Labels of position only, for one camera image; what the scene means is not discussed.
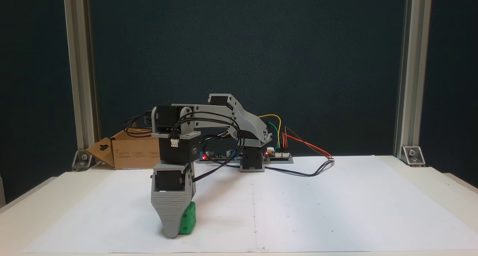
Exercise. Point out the ribbed grey gripper jaw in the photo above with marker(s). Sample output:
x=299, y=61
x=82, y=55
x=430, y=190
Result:
x=170, y=211

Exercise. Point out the green die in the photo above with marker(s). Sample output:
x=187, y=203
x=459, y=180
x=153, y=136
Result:
x=188, y=218

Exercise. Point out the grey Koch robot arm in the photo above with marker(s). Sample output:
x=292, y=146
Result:
x=216, y=110

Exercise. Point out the open cardboard box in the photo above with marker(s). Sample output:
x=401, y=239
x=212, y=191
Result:
x=130, y=155

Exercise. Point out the blue circuit board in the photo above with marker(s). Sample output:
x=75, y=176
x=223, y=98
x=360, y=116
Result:
x=220, y=156

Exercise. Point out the small controller circuit board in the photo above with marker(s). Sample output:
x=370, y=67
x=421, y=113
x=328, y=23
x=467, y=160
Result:
x=278, y=154

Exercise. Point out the grey mounting plate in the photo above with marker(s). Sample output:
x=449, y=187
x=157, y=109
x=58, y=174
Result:
x=280, y=161

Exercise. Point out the metal corner bracket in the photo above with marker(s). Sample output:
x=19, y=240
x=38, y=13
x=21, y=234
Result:
x=82, y=159
x=412, y=155

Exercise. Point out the aluminium profile post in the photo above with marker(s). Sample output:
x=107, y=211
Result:
x=80, y=61
x=412, y=61

